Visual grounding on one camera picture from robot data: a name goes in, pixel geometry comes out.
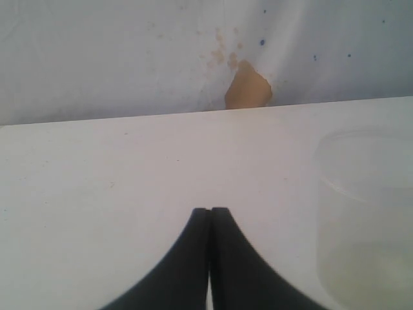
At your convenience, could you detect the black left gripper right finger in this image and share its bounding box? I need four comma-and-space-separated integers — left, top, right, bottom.
209, 207, 338, 309

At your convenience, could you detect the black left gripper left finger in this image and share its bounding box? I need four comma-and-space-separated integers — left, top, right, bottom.
104, 208, 211, 310

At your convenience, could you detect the translucent plastic cup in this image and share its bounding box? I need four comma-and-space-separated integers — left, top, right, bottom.
316, 128, 412, 309

